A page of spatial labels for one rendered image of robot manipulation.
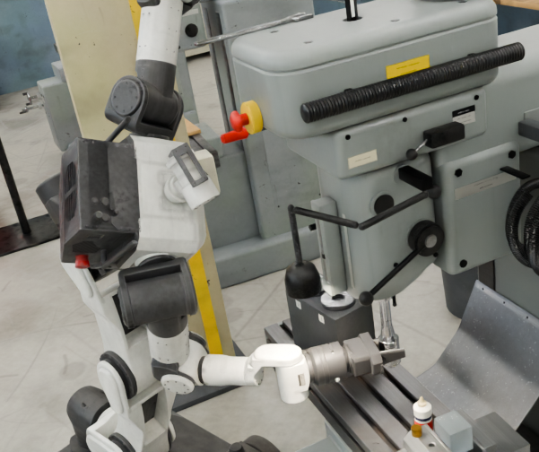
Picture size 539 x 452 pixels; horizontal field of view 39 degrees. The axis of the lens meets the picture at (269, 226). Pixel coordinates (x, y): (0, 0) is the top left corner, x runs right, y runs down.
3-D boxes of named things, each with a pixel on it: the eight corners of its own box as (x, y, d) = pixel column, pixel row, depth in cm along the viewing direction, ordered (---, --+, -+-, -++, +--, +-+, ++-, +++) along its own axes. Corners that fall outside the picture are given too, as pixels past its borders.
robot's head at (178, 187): (182, 217, 158) (201, 203, 151) (157, 175, 158) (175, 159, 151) (205, 204, 162) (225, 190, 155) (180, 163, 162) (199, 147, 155)
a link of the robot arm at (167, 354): (145, 387, 179) (137, 341, 161) (160, 340, 187) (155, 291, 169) (193, 397, 178) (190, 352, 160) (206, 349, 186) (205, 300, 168)
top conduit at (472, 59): (309, 126, 127) (307, 106, 126) (299, 120, 131) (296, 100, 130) (525, 61, 141) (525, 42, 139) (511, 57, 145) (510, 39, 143)
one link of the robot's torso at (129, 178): (36, 301, 171) (89, 258, 142) (33, 161, 181) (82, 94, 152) (159, 304, 186) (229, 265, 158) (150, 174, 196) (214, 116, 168)
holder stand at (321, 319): (343, 380, 197) (334, 316, 188) (294, 346, 214) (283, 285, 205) (378, 360, 202) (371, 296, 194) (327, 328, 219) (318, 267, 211)
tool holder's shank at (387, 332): (395, 340, 172) (391, 298, 167) (381, 341, 172) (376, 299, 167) (395, 332, 174) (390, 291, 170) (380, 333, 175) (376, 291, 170)
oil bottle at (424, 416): (421, 443, 172) (419, 404, 168) (412, 433, 176) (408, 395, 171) (437, 436, 174) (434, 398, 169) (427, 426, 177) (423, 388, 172)
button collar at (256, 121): (256, 137, 139) (249, 106, 137) (243, 130, 145) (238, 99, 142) (265, 134, 140) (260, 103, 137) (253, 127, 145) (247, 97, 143)
